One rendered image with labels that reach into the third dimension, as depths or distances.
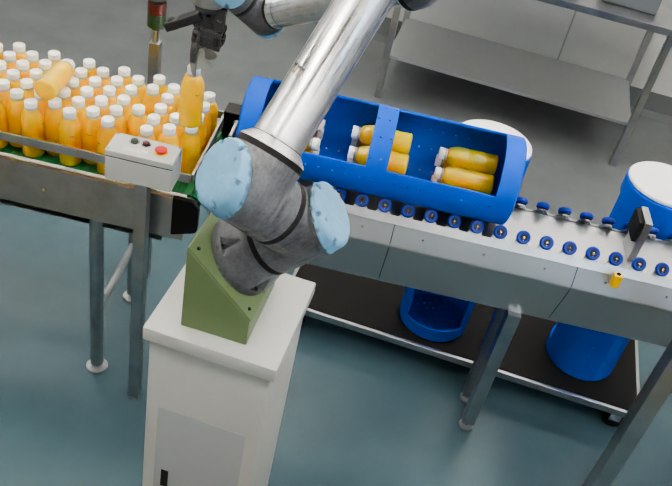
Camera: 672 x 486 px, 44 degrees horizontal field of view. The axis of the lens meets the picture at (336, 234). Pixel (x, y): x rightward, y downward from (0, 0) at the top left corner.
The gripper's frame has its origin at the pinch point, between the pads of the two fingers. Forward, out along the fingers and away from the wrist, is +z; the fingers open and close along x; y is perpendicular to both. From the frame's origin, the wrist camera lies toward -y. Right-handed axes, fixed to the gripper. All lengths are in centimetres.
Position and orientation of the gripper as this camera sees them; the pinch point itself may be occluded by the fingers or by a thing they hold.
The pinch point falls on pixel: (194, 68)
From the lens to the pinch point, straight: 244.9
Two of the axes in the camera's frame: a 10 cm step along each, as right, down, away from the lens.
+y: 9.7, 2.3, 0.2
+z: -2.0, 7.7, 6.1
